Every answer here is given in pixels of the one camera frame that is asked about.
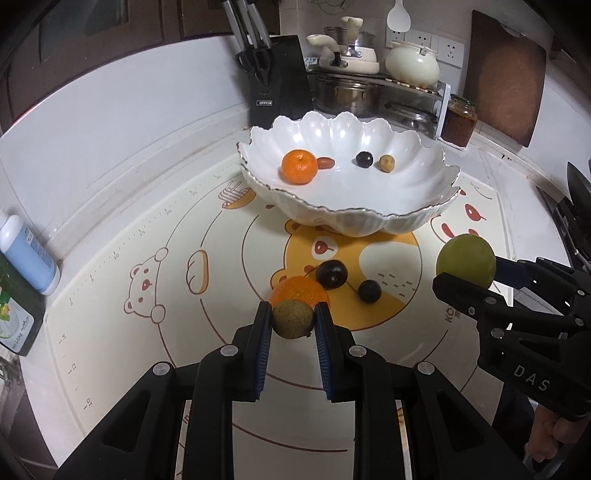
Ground steel handled knife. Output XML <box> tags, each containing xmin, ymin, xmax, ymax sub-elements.
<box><xmin>247</xmin><ymin>0</ymin><xmax>273</xmax><ymax>49</ymax></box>
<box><xmin>221</xmin><ymin>0</ymin><xmax>245</xmax><ymax>49</ymax></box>
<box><xmin>235</xmin><ymin>0</ymin><xmax>260</xmax><ymax>49</ymax></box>

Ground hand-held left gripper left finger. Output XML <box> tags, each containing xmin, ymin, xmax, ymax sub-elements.
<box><xmin>53</xmin><ymin>301</ymin><xmax>274</xmax><ymax>480</ymax></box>

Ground white wall socket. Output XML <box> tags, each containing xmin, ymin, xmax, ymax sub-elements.
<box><xmin>434</xmin><ymin>34</ymin><xmax>462</xmax><ymax>70</ymax></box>
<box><xmin>385</xmin><ymin>28</ymin><xmax>432</xmax><ymax>49</ymax></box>

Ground small dark plum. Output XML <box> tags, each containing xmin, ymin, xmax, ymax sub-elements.
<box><xmin>358</xmin><ymin>280</ymin><xmax>382</xmax><ymax>304</ymax></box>

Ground black kitchen scissors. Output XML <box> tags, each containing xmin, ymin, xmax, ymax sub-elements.
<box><xmin>236</xmin><ymin>47</ymin><xmax>273</xmax><ymax>88</ymax></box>

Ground dark wooden cabinet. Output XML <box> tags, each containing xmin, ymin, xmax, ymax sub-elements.
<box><xmin>0</xmin><ymin>0</ymin><xmax>280</xmax><ymax>134</ymax></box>

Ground steel pot with glass lid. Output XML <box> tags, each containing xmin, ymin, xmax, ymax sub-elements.
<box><xmin>323</xmin><ymin>26</ymin><xmax>376</xmax><ymax>49</ymax></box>

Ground white rice paddle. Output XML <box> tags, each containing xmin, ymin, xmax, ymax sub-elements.
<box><xmin>387</xmin><ymin>0</ymin><xmax>411</xmax><ymax>33</ymax></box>

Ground bear printed silicone mat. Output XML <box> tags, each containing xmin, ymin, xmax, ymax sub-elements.
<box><xmin>44</xmin><ymin>152</ymin><xmax>525</xmax><ymax>480</ymax></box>

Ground glass jar of chili sauce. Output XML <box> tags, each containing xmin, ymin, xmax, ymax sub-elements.
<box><xmin>441</xmin><ymin>93</ymin><xmax>478</xmax><ymax>147</ymax></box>

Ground large stainless steel pot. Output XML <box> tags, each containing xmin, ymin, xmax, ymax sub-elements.
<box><xmin>314</xmin><ymin>76</ymin><xmax>382</xmax><ymax>118</ymax></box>

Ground steel steamer lid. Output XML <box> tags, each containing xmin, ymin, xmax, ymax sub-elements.
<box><xmin>383</xmin><ymin>102</ymin><xmax>437</xmax><ymax>134</ymax></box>

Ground large dark plum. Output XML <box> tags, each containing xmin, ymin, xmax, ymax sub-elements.
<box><xmin>315</xmin><ymin>260</ymin><xmax>348</xmax><ymax>291</ymax></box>

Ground orange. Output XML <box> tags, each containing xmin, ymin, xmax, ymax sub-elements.
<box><xmin>281</xmin><ymin>149</ymin><xmax>318</xmax><ymax>185</ymax></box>
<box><xmin>269</xmin><ymin>275</ymin><xmax>331</xmax><ymax>311</ymax></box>

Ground brown wooden cutting board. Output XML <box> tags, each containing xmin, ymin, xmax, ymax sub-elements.
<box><xmin>463</xmin><ymin>10</ymin><xmax>548</xmax><ymax>147</ymax></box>

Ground metal pot rack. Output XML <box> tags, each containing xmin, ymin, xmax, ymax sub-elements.
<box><xmin>307</xmin><ymin>67</ymin><xmax>452</xmax><ymax>139</ymax></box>

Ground green apple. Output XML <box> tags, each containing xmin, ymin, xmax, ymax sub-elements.
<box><xmin>435</xmin><ymin>234</ymin><xmax>497</xmax><ymax>288</ymax></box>

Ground dark green packet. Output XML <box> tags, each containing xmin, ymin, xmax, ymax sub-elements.
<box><xmin>0</xmin><ymin>254</ymin><xmax>47</xmax><ymax>357</ymax></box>

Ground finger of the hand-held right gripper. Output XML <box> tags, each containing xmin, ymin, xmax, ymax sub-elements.
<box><xmin>493</xmin><ymin>256</ymin><xmax>555</xmax><ymax>292</ymax></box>
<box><xmin>433</xmin><ymin>272</ymin><xmax>514</xmax><ymax>334</ymax></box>

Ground white ceramic pot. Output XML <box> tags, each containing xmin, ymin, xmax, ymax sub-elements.
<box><xmin>385</xmin><ymin>40</ymin><xmax>440</xmax><ymax>89</ymax></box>

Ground blue pump bottle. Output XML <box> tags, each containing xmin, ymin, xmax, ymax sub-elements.
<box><xmin>0</xmin><ymin>213</ymin><xmax>62</xmax><ymax>296</ymax></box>

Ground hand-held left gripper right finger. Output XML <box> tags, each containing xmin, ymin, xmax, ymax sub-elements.
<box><xmin>314</xmin><ymin>302</ymin><xmax>532</xmax><ymax>480</ymax></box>

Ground white scalloped bowl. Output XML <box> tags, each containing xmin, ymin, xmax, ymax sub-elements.
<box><xmin>237</xmin><ymin>109</ymin><xmax>461</xmax><ymax>237</ymax></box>

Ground person's right hand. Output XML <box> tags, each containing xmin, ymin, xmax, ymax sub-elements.
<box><xmin>526</xmin><ymin>406</ymin><xmax>575</xmax><ymax>462</ymax></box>

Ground black knife block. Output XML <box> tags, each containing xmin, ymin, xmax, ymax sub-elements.
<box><xmin>249</xmin><ymin>34</ymin><xmax>315</xmax><ymax>130</ymax></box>

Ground cream saucepan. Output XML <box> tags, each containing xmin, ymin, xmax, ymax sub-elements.
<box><xmin>307</xmin><ymin>34</ymin><xmax>380</xmax><ymax>75</ymax></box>

